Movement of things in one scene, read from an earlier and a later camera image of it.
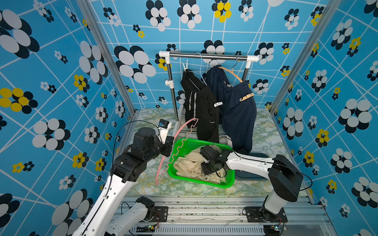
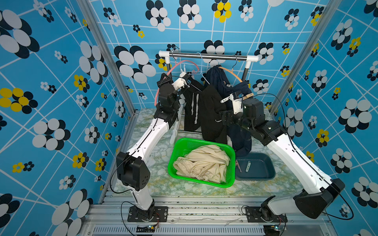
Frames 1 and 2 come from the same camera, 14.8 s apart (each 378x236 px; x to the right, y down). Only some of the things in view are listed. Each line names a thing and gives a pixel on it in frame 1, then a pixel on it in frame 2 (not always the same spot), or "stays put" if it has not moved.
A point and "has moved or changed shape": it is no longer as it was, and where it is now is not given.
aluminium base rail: x=233 y=216 stays put
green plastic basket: x=181 y=145 stays put
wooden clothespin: x=247 y=96 stays put
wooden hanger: x=233 y=71 stays put
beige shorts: x=190 y=165 stays put
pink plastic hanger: x=178 y=148 -> x=183 y=61
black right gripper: x=204 y=171 -> x=228 y=116
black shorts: x=202 y=107 has moved or changed shape
